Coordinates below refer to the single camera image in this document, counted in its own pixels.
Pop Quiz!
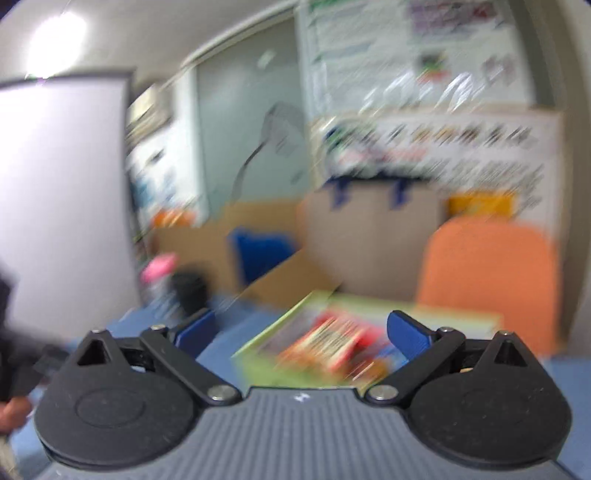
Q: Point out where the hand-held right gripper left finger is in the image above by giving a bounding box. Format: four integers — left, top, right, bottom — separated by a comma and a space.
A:
74, 308, 243, 408

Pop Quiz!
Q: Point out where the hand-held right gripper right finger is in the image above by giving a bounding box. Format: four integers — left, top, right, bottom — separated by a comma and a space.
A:
367, 310, 541, 410

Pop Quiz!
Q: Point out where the orange fried snack packet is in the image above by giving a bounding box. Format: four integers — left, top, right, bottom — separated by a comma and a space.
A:
274, 311, 372, 377

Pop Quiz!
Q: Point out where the green cardboard box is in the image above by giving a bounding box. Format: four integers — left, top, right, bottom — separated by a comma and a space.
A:
230, 290, 505, 389

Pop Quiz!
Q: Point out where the person's left hand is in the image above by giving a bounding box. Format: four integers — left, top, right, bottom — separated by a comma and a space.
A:
0, 396, 33, 435

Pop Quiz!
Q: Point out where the blue printed tablecloth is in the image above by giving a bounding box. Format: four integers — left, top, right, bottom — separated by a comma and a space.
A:
0, 291, 591, 480

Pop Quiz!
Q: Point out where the black cup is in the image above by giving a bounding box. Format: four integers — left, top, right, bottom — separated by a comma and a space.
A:
170, 271, 209, 320

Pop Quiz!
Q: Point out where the pink lid clear bottle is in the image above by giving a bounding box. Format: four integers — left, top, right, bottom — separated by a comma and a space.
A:
140, 252, 182, 319

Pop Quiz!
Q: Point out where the blue chair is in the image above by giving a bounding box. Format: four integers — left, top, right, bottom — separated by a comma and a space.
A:
228, 225, 297, 288

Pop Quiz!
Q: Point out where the orange chair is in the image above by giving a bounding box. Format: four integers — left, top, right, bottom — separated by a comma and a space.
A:
414, 216, 563, 357

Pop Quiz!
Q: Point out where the brown cardboard box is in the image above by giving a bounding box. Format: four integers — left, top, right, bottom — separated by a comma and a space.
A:
238, 187, 446, 308

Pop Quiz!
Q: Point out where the blue clip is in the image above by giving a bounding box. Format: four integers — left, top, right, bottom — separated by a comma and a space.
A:
389, 176, 415, 208
327, 176, 354, 210

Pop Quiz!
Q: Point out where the yellow paper sheet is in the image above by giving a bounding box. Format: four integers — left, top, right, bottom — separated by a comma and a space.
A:
447, 193, 516, 221

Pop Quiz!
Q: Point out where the frosted glass panel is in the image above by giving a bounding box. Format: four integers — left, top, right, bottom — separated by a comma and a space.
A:
194, 17, 311, 220

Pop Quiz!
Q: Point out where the white wall poster board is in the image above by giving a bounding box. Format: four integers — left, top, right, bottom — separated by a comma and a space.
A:
311, 110, 565, 224

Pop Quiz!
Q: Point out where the large wall poster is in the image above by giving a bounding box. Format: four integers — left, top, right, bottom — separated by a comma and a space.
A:
299, 0, 539, 118

